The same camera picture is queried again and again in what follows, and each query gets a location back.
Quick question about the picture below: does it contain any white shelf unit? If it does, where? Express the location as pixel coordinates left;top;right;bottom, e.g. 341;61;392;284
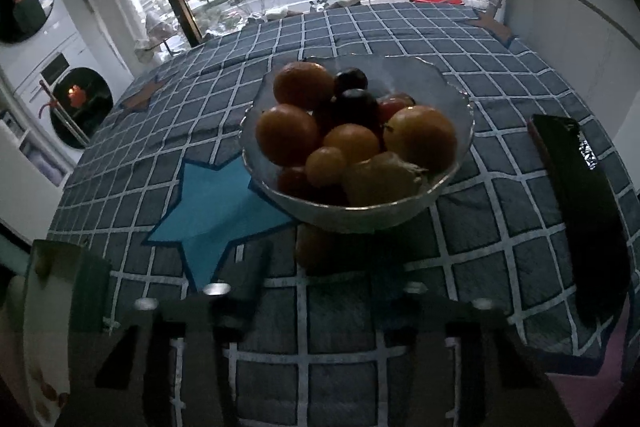
0;107;71;188

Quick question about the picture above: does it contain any pale covered stand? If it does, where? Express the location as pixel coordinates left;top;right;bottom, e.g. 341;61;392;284
135;12;183;62

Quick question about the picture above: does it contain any white cabinet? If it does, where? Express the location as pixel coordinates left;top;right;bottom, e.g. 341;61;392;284
492;0;640;148

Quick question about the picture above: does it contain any clear glass bowl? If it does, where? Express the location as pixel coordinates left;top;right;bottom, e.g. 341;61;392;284
240;54;476;235

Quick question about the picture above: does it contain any small red fruit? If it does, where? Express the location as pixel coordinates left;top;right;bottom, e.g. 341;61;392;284
377;94;416;124
276;166;313;200

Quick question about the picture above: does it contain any white tray with green rim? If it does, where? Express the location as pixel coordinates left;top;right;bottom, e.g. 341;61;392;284
20;239;113;427

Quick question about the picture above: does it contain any pale yellow lumpy fruit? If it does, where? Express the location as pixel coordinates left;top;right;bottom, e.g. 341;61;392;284
342;152;431;208

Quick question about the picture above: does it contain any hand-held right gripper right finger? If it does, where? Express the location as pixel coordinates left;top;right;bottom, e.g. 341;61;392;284
385;279;576;427

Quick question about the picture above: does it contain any checked tablecloth with stars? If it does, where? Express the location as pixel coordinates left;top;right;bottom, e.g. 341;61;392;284
47;2;640;427

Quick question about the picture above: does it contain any large orange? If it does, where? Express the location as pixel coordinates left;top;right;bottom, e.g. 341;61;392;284
322;123;382;165
255;103;322;168
384;105;458;174
272;61;336;110

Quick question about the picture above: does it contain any small orange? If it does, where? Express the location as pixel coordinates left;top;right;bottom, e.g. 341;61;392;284
305;146;348;186

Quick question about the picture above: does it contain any white washing machine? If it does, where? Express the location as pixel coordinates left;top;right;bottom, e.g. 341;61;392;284
0;32;136;152

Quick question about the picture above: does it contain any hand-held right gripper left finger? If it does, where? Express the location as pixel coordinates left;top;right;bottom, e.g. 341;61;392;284
60;239;275;427

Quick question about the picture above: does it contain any black smartphone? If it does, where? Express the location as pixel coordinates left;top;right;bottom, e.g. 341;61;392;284
527;113;632;328

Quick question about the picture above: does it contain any dark plum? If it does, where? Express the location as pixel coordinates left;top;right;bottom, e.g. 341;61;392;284
332;67;369;96
332;88;381;130

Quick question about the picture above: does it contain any metal pole with red ribbon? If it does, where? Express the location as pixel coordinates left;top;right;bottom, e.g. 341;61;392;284
37;79;93;145

